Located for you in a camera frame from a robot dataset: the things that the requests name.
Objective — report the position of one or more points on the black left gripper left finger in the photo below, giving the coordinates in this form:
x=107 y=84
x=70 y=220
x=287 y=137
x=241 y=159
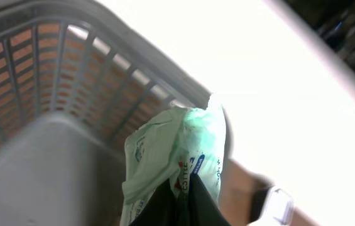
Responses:
x=160 y=209

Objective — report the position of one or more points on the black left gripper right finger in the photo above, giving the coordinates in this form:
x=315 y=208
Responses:
x=202 y=209

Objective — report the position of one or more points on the green tissue packet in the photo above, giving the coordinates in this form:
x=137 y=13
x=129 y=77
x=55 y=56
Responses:
x=171 y=146

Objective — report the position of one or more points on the grey plastic mesh basket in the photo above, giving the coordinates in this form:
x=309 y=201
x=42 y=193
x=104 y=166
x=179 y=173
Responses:
x=75 y=82

